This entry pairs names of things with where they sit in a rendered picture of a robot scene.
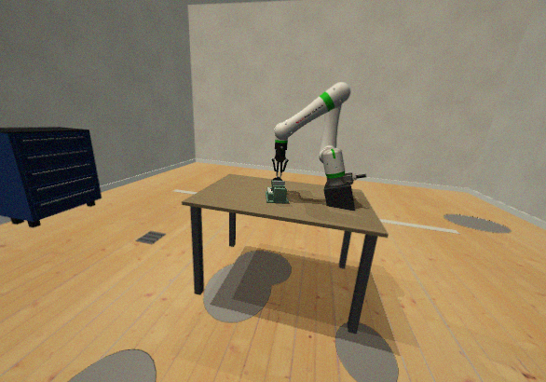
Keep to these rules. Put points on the green bench vise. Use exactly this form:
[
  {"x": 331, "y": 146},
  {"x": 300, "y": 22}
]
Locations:
[{"x": 278, "y": 193}]

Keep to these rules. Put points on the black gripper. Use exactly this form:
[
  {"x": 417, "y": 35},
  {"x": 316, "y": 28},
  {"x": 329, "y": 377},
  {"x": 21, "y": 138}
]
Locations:
[{"x": 280, "y": 157}]

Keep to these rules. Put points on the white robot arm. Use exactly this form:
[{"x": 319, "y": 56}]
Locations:
[{"x": 333, "y": 158}]

